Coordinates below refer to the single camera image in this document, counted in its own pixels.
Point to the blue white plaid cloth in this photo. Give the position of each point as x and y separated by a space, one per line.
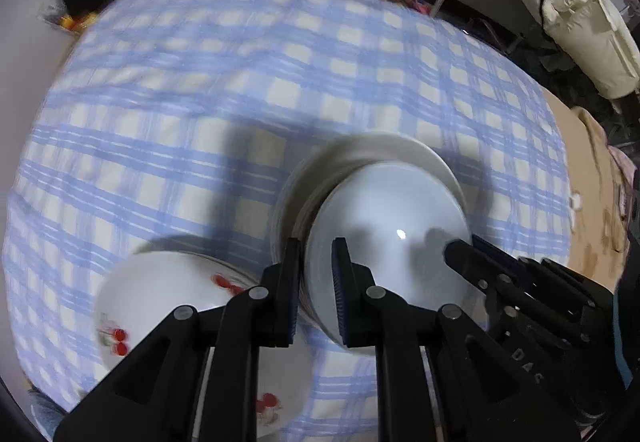
176 123

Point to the pale blue ceramic bowl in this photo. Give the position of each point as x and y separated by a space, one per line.
397 220

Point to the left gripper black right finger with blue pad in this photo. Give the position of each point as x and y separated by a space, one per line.
440 376

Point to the yellow white snack bag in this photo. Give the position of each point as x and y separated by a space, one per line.
60 19

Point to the white plate with cherries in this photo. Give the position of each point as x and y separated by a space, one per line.
143 289

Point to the white plate under bowl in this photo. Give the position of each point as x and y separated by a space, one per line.
314 178

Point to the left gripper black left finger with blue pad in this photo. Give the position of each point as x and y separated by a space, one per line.
231 373

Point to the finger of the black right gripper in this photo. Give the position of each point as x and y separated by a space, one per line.
499 277

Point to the brown blanket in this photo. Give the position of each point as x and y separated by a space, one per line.
598 231

